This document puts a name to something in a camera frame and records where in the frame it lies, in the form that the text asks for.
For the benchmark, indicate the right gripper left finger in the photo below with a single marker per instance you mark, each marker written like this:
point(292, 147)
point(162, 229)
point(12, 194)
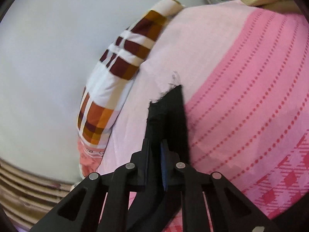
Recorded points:
point(100, 202)

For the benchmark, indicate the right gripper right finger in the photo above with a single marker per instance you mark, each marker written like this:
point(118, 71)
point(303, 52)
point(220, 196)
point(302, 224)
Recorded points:
point(209, 202)

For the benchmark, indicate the black pants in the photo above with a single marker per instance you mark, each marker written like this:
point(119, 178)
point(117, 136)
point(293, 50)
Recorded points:
point(165, 141)

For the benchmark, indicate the wooden slatted headboard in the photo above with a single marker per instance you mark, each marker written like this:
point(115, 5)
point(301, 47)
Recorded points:
point(26, 197)

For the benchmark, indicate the orange plaid pillow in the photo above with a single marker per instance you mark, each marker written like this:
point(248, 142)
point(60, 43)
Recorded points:
point(111, 80)

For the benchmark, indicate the pink checkered bed sheet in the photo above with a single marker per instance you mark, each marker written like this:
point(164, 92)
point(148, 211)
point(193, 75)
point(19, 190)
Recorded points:
point(244, 78)

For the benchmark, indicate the beige blanket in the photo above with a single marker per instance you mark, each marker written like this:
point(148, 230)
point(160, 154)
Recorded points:
point(279, 6)

